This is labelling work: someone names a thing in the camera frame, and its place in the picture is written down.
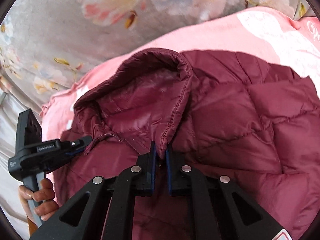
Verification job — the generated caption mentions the maroon quilted down jacket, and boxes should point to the maroon quilted down jacket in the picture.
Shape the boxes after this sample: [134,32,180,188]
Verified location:
[53,48,319,239]

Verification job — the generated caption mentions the grey floral bed sheet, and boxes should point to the grey floral bed sheet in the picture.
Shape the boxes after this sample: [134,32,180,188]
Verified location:
[0,0,316,116]

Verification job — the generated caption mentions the person's left hand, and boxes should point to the person's left hand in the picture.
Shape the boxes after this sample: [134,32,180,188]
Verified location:
[18,178,59,224]

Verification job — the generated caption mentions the pink fleece blanket white bows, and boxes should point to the pink fleece blanket white bows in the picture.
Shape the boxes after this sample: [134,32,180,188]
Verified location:
[42,9,319,139]

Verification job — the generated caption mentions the orange sleeve forearm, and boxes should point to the orange sleeve forearm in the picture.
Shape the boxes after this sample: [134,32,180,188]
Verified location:
[27,217,38,236]

